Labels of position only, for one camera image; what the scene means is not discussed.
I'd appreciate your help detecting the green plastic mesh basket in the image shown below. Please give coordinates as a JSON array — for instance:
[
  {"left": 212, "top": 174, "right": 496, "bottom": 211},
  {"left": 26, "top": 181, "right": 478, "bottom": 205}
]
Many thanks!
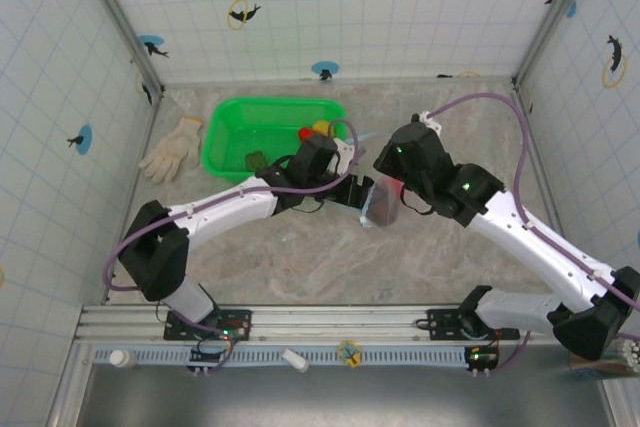
[{"left": 200, "top": 96, "right": 350, "bottom": 186}]

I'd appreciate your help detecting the white cotton work glove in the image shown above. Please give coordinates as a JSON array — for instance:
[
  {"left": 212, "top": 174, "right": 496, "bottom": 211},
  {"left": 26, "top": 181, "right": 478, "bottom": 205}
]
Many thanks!
[{"left": 138, "top": 115, "right": 205, "bottom": 184}]

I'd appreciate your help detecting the round tree badge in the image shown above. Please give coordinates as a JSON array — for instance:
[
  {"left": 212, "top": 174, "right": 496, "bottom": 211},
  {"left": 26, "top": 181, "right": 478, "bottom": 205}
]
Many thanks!
[{"left": 337, "top": 339, "right": 365, "bottom": 370}]

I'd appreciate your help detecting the small white tipped bottle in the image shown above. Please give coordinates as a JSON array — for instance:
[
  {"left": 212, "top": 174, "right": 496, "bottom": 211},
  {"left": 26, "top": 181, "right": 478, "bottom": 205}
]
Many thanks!
[{"left": 280, "top": 347, "right": 311, "bottom": 375}]

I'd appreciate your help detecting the small right controller board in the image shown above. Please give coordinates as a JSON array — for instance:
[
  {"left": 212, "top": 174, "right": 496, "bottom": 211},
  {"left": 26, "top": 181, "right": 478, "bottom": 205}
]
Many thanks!
[{"left": 464, "top": 344, "right": 500, "bottom": 374}]

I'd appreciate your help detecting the small controller board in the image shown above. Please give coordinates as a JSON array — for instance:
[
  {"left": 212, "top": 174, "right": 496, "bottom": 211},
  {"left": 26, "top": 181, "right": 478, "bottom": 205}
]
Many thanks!
[
  {"left": 187, "top": 344, "right": 233, "bottom": 374},
  {"left": 464, "top": 344, "right": 500, "bottom": 374}
]

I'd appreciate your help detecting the small left controller board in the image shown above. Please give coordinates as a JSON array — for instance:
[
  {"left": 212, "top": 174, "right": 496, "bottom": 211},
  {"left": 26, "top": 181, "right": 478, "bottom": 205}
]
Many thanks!
[{"left": 187, "top": 344, "right": 233, "bottom": 374}]

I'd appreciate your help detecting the small white upright bottle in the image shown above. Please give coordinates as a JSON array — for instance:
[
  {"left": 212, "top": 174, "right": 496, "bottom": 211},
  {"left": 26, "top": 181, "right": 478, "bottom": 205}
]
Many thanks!
[{"left": 108, "top": 348, "right": 137, "bottom": 370}]

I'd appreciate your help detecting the box of white cylinders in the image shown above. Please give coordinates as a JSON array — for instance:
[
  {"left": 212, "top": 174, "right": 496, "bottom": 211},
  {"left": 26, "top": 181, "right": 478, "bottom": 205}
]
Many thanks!
[{"left": 569, "top": 336, "right": 640, "bottom": 379}]

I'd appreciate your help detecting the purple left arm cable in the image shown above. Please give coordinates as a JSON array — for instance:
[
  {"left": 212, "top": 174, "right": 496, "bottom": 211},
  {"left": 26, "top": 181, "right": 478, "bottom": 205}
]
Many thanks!
[{"left": 102, "top": 119, "right": 361, "bottom": 294}]

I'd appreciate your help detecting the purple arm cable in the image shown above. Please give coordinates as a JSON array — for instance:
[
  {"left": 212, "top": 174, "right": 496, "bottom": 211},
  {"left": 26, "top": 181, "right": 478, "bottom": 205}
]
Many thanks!
[
  {"left": 430, "top": 92, "right": 640, "bottom": 314},
  {"left": 102, "top": 119, "right": 361, "bottom": 294}
]

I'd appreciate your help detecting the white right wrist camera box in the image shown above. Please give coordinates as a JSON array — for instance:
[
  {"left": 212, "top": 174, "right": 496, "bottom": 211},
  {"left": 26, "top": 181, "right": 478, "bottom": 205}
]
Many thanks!
[{"left": 419, "top": 110, "right": 445, "bottom": 133}]

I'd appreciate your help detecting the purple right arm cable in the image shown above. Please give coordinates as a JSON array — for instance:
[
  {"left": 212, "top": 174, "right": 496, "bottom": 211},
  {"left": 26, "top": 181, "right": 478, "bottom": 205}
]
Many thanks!
[{"left": 430, "top": 92, "right": 640, "bottom": 314}]

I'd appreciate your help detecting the aluminium mounting rail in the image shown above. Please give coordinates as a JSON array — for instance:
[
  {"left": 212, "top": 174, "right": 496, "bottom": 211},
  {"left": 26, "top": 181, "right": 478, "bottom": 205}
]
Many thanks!
[{"left": 77, "top": 303, "right": 556, "bottom": 346}]

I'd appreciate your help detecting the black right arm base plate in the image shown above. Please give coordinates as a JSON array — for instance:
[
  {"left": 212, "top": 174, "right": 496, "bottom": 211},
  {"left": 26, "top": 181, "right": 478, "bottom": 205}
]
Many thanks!
[{"left": 425, "top": 306, "right": 521, "bottom": 341}]

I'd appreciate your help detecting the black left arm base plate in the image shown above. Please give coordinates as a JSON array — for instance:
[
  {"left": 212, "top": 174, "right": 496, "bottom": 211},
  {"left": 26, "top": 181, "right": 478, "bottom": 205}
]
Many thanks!
[{"left": 163, "top": 308, "right": 254, "bottom": 342}]

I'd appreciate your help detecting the white slotted cable duct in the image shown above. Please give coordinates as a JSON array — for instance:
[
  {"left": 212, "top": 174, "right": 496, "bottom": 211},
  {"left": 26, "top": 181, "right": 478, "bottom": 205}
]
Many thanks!
[{"left": 93, "top": 345, "right": 501, "bottom": 367}]

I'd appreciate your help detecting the aluminium corner post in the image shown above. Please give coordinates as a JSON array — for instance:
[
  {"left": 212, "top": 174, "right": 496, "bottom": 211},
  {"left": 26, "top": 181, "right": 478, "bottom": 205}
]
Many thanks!
[
  {"left": 513, "top": 0, "right": 599, "bottom": 91},
  {"left": 73, "top": 0, "right": 166, "bottom": 99}
]

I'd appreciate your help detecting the aluminium front frame post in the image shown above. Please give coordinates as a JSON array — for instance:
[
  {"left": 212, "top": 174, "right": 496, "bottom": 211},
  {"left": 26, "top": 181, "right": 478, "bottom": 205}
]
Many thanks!
[{"left": 47, "top": 341, "right": 94, "bottom": 427}]

